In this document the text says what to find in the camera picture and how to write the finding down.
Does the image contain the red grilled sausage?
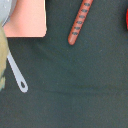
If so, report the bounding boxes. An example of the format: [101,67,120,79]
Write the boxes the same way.
[68,0,93,45]

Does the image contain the red tomato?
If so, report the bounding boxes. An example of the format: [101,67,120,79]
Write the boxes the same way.
[126,8,128,31]

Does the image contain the grey frying pan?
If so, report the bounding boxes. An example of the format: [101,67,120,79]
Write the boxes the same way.
[0,0,28,93]

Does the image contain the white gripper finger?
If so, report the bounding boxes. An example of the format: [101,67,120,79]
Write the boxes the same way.
[0,26,9,90]

